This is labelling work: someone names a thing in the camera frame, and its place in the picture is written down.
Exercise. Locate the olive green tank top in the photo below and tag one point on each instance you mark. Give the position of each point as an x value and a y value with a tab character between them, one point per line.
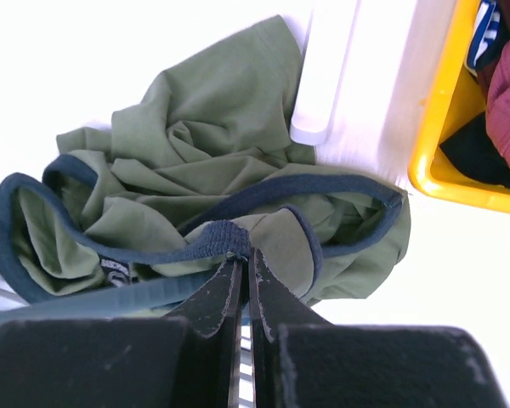
201	170

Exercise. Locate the dark teal hanger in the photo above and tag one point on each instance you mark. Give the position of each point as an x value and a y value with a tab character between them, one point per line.
113	301

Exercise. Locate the striped garment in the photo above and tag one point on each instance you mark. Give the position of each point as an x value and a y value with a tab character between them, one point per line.
485	32

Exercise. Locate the black garment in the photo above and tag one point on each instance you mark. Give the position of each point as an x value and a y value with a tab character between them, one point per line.
472	153

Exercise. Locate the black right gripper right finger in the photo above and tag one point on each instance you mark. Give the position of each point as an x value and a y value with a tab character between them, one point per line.
271	303

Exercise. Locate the silver clothes rack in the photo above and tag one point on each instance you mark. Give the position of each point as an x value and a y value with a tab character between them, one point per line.
326	48

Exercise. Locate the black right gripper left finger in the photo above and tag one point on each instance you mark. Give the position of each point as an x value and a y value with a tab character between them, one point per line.
214	303

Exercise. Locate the yellow plastic bin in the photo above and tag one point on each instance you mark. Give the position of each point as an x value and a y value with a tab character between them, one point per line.
453	100

